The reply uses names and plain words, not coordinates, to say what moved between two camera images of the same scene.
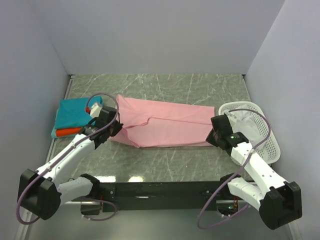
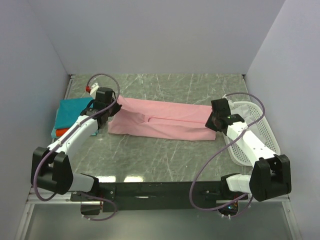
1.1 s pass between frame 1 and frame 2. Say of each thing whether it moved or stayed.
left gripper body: moved
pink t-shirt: moved
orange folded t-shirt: stayed
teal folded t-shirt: stayed
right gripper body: moved
